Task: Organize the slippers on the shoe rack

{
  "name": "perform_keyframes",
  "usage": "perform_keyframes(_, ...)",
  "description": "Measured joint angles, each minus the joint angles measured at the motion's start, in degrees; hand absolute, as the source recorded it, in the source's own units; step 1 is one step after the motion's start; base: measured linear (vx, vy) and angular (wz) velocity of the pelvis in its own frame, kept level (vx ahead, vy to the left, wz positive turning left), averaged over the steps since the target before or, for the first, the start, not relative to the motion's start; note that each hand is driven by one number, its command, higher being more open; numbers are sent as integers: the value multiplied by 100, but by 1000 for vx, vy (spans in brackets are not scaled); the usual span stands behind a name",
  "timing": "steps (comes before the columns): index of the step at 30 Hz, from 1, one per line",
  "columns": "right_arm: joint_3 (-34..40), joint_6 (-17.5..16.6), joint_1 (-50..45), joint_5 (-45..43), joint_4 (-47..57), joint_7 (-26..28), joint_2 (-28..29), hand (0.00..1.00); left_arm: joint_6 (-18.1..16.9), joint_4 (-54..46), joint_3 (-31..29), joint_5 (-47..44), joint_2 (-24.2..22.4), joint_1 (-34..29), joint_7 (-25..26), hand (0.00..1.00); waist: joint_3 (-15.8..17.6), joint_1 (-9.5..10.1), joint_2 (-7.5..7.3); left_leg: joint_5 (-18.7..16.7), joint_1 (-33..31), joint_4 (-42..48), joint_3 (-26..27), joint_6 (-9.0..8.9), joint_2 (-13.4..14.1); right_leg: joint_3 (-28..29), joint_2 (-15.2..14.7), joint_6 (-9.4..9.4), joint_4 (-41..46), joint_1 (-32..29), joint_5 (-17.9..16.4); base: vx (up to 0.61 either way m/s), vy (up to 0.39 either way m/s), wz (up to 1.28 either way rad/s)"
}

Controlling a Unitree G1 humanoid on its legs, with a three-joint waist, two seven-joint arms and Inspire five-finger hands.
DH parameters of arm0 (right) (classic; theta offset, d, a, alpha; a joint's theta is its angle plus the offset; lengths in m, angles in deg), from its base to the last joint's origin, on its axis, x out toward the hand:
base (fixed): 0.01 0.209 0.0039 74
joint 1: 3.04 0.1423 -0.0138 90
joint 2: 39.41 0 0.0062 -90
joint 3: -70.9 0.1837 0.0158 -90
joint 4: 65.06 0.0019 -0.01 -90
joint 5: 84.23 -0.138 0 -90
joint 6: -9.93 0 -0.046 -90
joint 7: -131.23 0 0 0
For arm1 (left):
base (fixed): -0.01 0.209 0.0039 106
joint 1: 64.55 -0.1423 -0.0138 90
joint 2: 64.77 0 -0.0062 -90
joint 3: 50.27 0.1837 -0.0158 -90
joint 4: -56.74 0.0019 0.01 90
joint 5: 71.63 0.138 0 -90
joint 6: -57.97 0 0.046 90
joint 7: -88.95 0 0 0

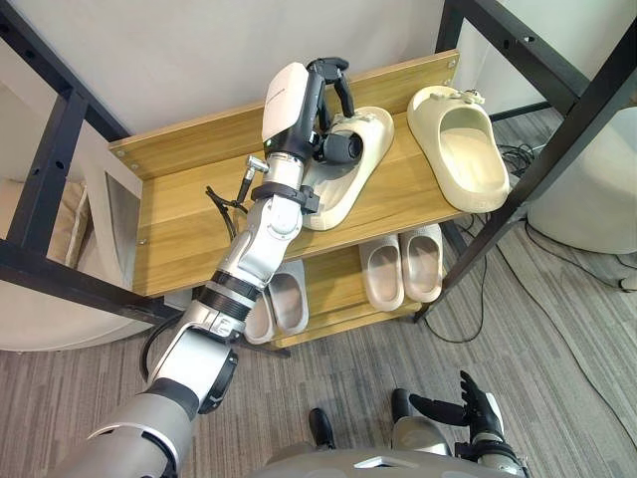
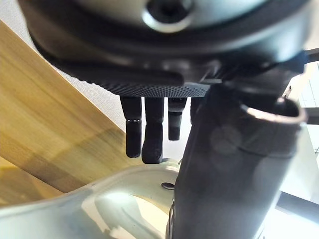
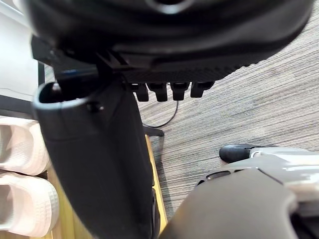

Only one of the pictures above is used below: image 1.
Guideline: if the grey foam slipper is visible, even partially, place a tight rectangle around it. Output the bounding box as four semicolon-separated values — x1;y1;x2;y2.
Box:
243;293;276;346
267;258;311;336

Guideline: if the white round seat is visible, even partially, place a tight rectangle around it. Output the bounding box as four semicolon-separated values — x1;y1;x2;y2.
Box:
0;276;161;354
526;106;637;256

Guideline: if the black cable bundle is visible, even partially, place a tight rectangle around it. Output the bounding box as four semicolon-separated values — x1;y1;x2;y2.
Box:
496;142;546;178

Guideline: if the silver right robot leg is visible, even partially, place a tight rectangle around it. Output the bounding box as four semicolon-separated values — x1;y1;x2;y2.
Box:
391;415;453;457

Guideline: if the beige cushion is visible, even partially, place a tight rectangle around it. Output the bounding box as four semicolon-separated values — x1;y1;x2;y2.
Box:
48;179;90;268

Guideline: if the grey robot torso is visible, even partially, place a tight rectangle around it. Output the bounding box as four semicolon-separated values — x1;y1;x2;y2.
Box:
247;444;483;478

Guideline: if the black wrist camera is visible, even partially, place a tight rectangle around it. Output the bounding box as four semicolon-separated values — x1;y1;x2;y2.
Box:
318;129;365;166

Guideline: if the wooden shoe rack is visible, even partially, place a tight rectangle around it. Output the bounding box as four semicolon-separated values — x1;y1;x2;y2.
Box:
107;49;462;351

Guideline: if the dark robot foot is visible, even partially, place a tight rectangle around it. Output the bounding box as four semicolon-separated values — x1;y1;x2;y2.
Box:
390;387;415;424
308;407;336;450

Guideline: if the dark left robot foot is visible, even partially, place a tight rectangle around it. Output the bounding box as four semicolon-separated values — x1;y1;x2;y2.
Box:
308;407;336;450

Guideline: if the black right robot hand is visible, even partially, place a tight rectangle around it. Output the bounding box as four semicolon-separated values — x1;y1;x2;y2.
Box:
409;369;505;443

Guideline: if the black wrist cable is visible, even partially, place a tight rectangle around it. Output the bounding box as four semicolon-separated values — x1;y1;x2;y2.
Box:
205;154;267;240

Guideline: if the beige foam slipper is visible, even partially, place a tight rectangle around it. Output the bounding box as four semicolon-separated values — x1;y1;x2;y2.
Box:
358;233;406;311
399;223;445;304

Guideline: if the black metal frame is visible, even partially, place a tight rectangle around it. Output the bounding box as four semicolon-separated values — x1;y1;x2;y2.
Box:
0;0;193;328
413;0;637;324

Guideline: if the black floor cable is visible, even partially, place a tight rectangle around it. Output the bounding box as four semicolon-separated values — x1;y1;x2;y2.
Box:
421;213;637;379

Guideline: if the cream foam slipper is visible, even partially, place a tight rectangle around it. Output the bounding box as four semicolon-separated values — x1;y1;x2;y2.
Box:
301;106;396;232
406;85;512;213

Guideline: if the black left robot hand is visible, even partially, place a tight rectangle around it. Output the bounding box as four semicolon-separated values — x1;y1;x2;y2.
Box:
261;57;357;164

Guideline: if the dark right robot foot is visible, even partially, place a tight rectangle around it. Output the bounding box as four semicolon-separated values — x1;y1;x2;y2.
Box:
390;387;415;424

